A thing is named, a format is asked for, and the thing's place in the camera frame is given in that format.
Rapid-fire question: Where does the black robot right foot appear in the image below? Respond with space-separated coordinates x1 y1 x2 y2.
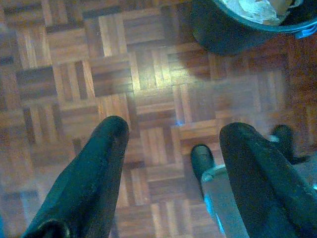
269 124 308 165

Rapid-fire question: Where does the black round trash bin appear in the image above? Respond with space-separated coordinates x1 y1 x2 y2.
190 0 317 57

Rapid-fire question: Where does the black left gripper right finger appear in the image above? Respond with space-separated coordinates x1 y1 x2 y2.
219 122 317 238

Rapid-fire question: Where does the white crumpled paper trash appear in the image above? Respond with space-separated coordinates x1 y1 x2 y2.
220 0 298 26

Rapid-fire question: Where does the black robot foot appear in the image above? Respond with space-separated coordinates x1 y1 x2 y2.
269 124 308 165
190 144 214 180

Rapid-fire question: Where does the black robot left foot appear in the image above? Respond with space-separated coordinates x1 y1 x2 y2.
190 144 214 180

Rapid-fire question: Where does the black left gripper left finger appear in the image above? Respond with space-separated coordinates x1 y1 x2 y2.
21 115 130 238

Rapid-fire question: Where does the silver robot left leg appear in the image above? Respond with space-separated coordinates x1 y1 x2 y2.
201 165 248 238

